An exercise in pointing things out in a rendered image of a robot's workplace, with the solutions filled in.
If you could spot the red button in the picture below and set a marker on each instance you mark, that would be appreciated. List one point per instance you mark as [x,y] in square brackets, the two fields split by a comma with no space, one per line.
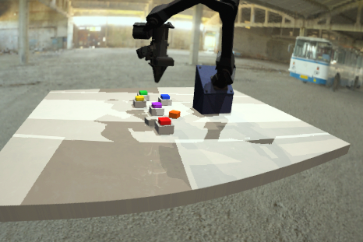
[163,126]

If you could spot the yellow button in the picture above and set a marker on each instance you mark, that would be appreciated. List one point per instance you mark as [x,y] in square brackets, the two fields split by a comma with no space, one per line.
[139,101]

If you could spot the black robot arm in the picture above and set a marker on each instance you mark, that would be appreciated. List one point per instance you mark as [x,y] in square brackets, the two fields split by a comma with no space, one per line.
[158,30]

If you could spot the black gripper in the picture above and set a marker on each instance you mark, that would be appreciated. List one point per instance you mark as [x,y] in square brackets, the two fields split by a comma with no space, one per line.
[160,62]

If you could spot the orange block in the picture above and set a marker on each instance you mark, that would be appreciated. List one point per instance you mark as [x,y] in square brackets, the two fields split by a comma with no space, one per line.
[174,114]

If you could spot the purple button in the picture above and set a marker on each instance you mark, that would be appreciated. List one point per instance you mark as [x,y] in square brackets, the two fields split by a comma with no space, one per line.
[156,109]

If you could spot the green button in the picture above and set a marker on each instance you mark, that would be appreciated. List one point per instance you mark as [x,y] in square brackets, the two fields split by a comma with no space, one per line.
[143,93]

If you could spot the blue button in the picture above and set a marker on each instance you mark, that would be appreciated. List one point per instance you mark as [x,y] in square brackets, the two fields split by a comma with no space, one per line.
[165,100]

